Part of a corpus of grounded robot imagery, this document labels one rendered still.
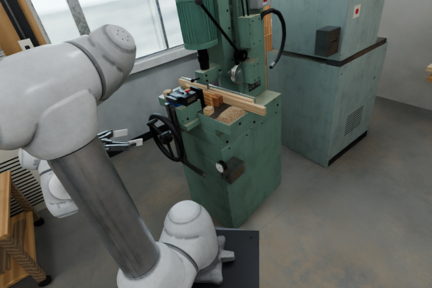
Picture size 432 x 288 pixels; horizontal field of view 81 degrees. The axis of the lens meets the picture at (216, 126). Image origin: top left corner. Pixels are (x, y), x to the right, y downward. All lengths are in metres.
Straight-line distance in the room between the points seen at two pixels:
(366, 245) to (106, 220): 1.60
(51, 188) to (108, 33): 0.60
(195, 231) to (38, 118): 0.55
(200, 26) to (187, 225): 0.87
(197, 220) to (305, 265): 1.04
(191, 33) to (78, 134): 0.88
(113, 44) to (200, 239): 0.61
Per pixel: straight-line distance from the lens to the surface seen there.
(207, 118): 1.28
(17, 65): 0.50
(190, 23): 1.27
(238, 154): 1.48
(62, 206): 1.01
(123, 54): 0.56
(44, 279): 2.08
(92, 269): 2.03
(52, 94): 0.48
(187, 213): 0.85
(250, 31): 1.35
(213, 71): 1.41
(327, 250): 1.83
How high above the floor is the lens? 1.53
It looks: 32 degrees down
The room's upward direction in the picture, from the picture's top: 9 degrees counter-clockwise
